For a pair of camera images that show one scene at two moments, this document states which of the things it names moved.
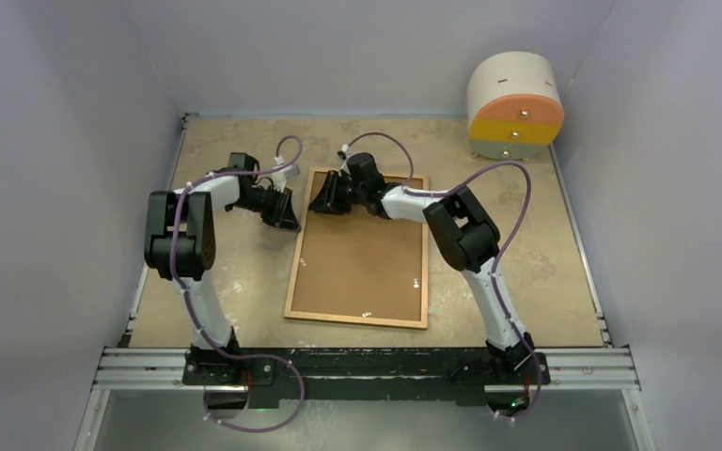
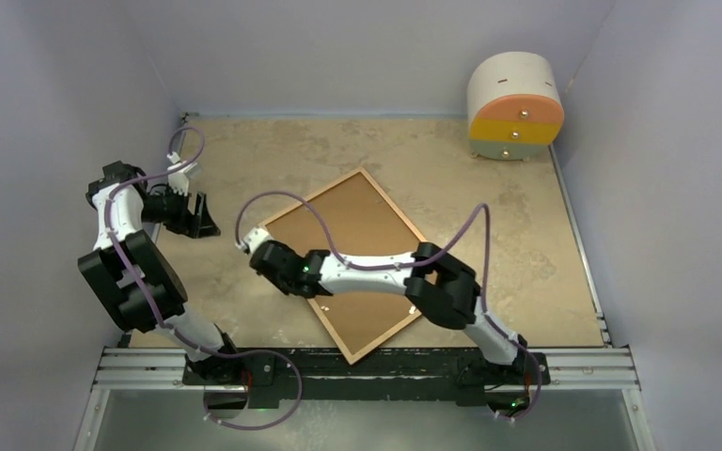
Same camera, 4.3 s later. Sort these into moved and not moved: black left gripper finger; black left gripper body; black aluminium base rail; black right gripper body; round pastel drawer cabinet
Moved: black right gripper body; black left gripper body; black left gripper finger
Not moved: round pastel drawer cabinet; black aluminium base rail
